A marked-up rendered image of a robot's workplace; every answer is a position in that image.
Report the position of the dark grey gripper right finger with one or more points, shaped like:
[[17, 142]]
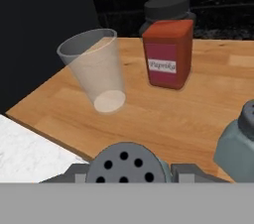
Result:
[[185, 172]]

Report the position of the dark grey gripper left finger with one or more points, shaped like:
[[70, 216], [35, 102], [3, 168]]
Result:
[[76, 172]]

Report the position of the red paprika bottle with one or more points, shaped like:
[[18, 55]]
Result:
[[168, 54]]

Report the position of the clear drinking glass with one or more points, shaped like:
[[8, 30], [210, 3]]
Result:
[[96, 69]]

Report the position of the dark jar with black lid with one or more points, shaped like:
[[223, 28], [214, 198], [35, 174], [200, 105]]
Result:
[[167, 7]]

